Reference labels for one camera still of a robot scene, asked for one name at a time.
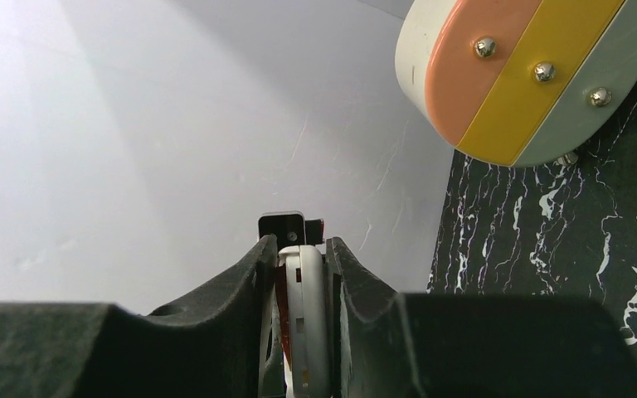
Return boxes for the white remote with buttons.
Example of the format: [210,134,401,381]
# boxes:
[278,245,332,397]

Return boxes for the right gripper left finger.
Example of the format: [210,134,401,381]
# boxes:
[0,235,277,397]

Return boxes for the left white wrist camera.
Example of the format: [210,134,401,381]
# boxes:
[258,211,324,251]

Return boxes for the round three-colour drawer box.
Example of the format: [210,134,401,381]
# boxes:
[394,0,637,167]

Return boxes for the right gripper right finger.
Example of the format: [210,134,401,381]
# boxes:
[326,237,637,397]

